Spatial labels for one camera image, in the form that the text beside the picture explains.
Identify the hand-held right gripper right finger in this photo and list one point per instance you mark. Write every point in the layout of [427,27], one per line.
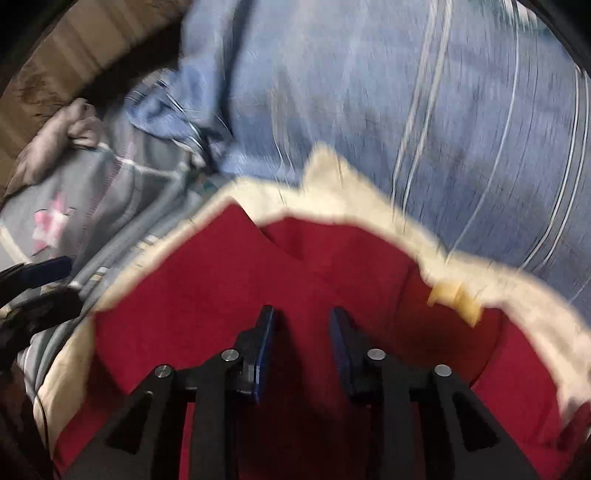
[341,344]

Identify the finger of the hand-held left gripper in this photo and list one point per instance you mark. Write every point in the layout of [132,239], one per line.
[46,308]
[44,273]

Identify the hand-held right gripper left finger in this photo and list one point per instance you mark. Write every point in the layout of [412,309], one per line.
[264,344]

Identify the dark red pillowcase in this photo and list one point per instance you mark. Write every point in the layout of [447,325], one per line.
[207,300]

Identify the grey bedsheet with pink star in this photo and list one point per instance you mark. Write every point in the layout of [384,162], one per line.
[92,194]

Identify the beige crumpled cloth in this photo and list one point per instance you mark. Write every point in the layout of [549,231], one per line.
[51,143]

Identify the cream leaf-print pillow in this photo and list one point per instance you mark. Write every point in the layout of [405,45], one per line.
[332,184]

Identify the blue plaid quilt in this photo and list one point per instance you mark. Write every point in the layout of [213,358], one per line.
[346,83]

